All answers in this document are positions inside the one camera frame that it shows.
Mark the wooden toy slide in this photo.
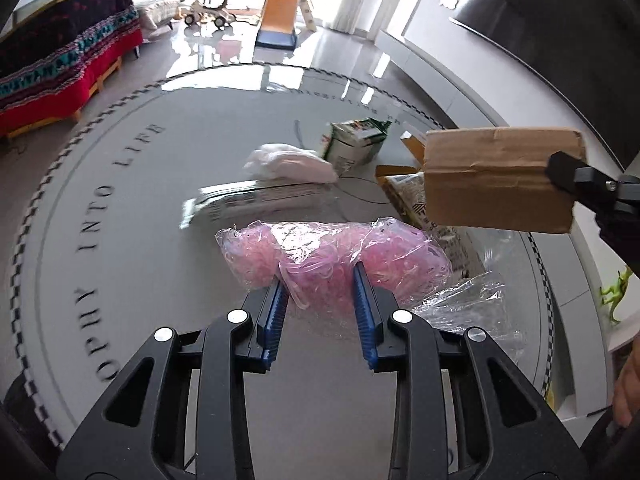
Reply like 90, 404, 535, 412
256, 0, 303, 51

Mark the green white carton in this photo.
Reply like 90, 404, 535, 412
320, 117, 392, 177

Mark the black television screen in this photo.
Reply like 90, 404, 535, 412
450, 0, 640, 181

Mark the white plastic bag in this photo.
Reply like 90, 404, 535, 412
243, 143, 340, 183

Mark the pink rubber band bag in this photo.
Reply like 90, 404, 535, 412
215, 216, 533, 366

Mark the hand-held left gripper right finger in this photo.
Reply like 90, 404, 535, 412
351, 261, 588, 480

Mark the white ride-on toy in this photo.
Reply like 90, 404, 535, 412
177, 0, 237, 29

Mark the wooden bench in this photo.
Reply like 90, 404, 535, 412
5, 42, 142, 140

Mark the white barcode packet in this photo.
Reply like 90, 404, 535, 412
182, 180, 346, 228

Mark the brown cardboard box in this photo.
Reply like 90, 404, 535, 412
422, 126, 586, 234

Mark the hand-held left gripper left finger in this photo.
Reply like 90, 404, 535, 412
56, 280, 291, 480

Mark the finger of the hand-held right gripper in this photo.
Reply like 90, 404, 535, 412
545, 151, 640, 221

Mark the green toy dinosaur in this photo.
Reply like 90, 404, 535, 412
600, 269, 635, 325

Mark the patterned floor cushion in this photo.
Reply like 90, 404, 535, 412
135, 0, 183, 31

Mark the patterned snack bag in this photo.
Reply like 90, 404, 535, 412
385, 174, 481, 281

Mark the bench with patterned blanket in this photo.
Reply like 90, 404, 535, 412
0, 0, 143, 133

